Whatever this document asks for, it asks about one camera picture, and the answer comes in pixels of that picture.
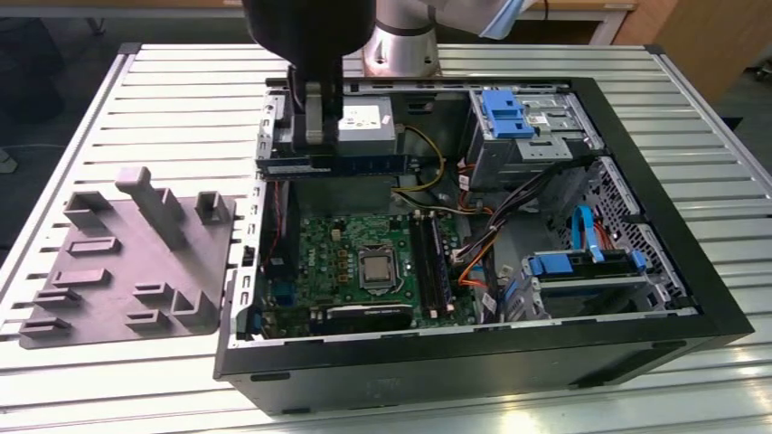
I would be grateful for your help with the black PC case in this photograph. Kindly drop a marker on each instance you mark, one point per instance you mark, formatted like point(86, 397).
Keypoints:
point(421, 375)

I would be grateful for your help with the blue drive bay latch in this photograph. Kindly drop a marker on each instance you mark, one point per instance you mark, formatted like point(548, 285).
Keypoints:
point(502, 113)

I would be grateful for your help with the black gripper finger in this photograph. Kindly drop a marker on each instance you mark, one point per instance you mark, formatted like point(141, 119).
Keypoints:
point(293, 90)
point(332, 117)

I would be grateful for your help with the metal disk bay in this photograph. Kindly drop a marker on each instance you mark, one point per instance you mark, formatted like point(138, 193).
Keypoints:
point(597, 281)

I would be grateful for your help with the green motherboard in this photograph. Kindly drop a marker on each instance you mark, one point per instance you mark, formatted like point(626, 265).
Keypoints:
point(325, 235)

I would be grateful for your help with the black office chair base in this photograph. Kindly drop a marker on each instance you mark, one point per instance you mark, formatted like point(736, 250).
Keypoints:
point(761, 72)

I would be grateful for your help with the grey stand foot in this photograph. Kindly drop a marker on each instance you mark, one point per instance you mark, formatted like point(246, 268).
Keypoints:
point(4, 160)

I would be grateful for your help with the black RAM slot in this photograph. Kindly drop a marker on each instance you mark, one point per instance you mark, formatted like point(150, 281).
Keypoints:
point(425, 271)

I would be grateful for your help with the grey parts rack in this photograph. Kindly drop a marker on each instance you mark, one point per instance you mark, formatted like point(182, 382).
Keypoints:
point(120, 253)

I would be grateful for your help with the wooden desk white legs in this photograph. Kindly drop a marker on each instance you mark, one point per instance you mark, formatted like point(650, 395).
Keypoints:
point(610, 22)

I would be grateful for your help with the CPU socket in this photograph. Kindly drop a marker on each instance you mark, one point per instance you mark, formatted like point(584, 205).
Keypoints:
point(360, 271)

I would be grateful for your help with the hard disk in blue carrier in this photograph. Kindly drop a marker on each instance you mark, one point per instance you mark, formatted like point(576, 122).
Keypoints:
point(554, 264)

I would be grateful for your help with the dark RAM stick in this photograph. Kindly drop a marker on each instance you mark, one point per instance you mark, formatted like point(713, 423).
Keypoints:
point(361, 165)
point(445, 271)

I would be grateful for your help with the black graphics card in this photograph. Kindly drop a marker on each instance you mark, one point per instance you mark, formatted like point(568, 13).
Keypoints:
point(368, 316)

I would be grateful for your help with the silver CPU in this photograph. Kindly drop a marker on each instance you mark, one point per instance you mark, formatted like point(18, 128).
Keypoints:
point(376, 270)

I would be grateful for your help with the grey metal drive cage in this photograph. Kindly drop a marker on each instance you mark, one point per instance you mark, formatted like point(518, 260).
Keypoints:
point(542, 149)

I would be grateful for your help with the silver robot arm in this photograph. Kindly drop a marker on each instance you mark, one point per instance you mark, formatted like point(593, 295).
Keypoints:
point(400, 50)

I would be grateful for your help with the wooden cabinet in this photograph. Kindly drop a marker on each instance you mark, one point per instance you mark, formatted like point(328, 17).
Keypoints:
point(712, 45)

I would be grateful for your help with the grey power supply unit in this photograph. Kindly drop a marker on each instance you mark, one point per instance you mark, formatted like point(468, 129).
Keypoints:
point(337, 194)

